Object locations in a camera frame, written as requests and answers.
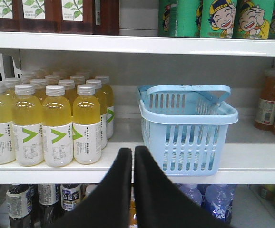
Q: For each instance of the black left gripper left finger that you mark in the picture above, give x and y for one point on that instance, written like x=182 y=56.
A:
x=108 y=205

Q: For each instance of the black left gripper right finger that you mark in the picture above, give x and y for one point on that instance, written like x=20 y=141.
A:
x=159 y=202

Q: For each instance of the light blue plastic basket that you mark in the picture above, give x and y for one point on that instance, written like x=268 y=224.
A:
x=185 y=126

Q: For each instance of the blue sports drink bottle left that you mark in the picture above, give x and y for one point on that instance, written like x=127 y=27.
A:
x=192 y=192

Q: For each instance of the dark tea bottle right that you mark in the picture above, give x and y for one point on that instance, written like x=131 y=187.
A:
x=71 y=196

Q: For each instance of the dark tea bottle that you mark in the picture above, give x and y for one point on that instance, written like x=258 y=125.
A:
x=71 y=196
x=49 y=201
x=19 y=202

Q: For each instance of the dark tea bottle middle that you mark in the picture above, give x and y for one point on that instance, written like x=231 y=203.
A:
x=49 y=201

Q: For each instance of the dark tea bottle left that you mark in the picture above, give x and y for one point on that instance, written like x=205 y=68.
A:
x=19 y=202

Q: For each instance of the white store shelving unit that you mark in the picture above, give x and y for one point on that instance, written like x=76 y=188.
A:
x=136 y=57

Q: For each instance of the orange C100 bottle front left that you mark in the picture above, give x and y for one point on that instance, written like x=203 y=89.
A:
x=265 y=114

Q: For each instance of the green cartoon can left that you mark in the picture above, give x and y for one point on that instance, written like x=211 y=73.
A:
x=218 y=18

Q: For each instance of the green cartoon can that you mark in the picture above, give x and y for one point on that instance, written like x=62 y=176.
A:
x=253 y=19
x=218 y=18

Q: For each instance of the green cartoon can right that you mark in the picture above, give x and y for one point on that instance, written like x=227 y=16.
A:
x=253 y=19

